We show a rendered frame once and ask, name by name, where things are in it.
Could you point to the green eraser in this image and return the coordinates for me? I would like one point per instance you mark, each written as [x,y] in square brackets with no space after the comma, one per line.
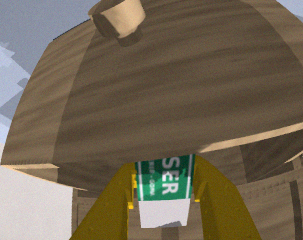
[164,188]

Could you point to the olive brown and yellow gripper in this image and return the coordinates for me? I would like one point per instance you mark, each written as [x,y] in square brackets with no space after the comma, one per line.
[223,211]

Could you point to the brown wooden chest of drawers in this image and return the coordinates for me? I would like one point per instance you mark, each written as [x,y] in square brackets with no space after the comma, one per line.
[291,172]

